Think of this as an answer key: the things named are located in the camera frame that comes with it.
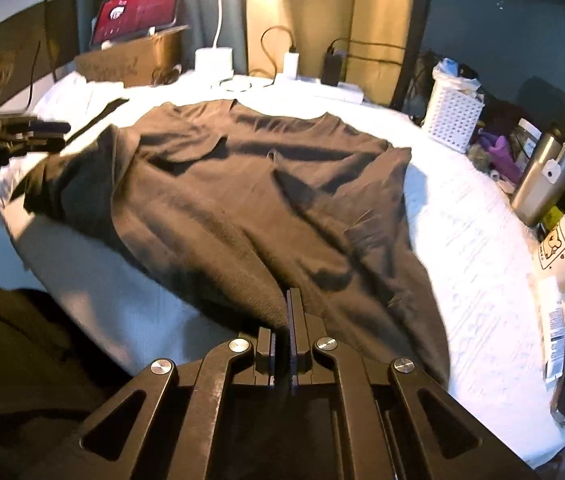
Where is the yellow curtain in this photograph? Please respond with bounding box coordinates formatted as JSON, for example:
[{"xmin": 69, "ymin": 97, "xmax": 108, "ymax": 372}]
[{"xmin": 246, "ymin": 0, "xmax": 421, "ymax": 107}]

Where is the crumpled white plastic bag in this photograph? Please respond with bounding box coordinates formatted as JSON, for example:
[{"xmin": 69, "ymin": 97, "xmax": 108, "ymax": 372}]
[{"xmin": 435, "ymin": 57, "xmax": 481, "ymax": 94}]

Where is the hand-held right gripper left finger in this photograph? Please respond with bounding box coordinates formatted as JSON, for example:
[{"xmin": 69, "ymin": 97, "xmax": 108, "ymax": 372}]
[{"xmin": 30, "ymin": 287, "xmax": 291, "ymax": 480}]

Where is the brown t-shirt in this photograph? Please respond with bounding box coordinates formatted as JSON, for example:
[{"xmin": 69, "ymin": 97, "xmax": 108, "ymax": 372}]
[{"xmin": 22, "ymin": 100, "xmax": 451, "ymax": 386}]

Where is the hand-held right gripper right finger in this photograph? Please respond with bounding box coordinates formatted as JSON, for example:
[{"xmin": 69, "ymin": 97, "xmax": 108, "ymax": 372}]
[{"xmin": 290, "ymin": 287, "xmax": 538, "ymax": 480}]

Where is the jar with white lid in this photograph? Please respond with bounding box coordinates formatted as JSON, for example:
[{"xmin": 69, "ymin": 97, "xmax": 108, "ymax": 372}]
[{"xmin": 513, "ymin": 119, "xmax": 544, "ymax": 161}]

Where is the purple cloth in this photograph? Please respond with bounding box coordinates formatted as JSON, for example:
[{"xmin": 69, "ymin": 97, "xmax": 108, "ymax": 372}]
[{"xmin": 477, "ymin": 127, "xmax": 524, "ymax": 181}]

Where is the white labelled tube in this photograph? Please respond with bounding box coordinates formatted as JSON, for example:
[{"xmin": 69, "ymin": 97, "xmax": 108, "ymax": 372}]
[{"xmin": 537, "ymin": 274, "xmax": 565, "ymax": 384}]

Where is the white perforated basket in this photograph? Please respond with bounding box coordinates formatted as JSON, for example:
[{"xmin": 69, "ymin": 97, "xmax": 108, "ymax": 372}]
[{"xmin": 421, "ymin": 77, "xmax": 486, "ymax": 154}]

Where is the white power strip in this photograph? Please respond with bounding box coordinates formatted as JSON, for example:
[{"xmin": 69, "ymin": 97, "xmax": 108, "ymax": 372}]
[{"xmin": 275, "ymin": 75, "xmax": 366, "ymax": 104}]

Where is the white garment with black trim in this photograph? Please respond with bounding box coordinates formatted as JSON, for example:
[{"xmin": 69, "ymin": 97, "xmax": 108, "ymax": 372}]
[{"xmin": 37, "ymin": 72, "xmax": 129, "ymax": 142}]

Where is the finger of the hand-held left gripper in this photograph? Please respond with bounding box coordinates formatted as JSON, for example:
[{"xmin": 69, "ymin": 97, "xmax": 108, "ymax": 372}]
[
  {"xmin": 1, "ymin": 137, "xmax": 66, "ymax": 157},
  {"xmin": 0, "ymin": 116, "xmax": 72, "ymax": 137}
]

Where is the white textured tablecloth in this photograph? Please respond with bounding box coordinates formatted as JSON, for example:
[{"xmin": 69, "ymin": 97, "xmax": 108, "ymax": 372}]
[{"xmin": 0, "ymin": 72, "xmax": 565, "ymax": 468}]

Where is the black power adapter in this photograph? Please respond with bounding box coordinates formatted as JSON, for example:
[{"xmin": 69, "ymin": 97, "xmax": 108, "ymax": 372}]
[{"xmin": 321, "ymin": 50, "xmax": 346, "ymax": 86}]

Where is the cardboard box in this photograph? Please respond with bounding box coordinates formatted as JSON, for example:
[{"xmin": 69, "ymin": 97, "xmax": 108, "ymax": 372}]
[{"xmin": 73, "ymin": 25, "xmax": 188, "ymax": 88}]

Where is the tablet with red screen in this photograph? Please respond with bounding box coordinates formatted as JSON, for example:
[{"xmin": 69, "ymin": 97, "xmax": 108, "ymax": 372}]
[{"xmin": 90, "ymin": 0, "xmax": 182, "ymax": 46}]

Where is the white desk lamp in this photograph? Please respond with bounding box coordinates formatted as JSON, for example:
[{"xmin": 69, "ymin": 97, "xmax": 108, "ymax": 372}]
[{"xmin": 176, "ymin": 0, "xmax": 259, "ymax": 92}]

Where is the steel tumbler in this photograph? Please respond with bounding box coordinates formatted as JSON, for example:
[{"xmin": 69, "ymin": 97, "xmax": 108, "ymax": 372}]
[{"xmin": 510, "ymin": 130, "xmax": 565, "ymax": 229}]

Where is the grey fuzzy object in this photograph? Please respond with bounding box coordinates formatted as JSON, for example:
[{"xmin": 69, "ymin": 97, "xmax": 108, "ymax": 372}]
[{"xmin": 469, "ymin": 149, "xmax": 494, "ymax": 172}]

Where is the dark glass window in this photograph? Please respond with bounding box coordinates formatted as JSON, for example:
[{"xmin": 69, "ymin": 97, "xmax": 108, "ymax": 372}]
[{"xmin": 420, "ymin": 0, "xmax": 565, "ymax": 127}]

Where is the black adapter cable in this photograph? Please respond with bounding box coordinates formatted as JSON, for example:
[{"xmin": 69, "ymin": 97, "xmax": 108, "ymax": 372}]
[{"xmin": 326, "ymin": 37, "xmax": 409, "ymax": 62}]

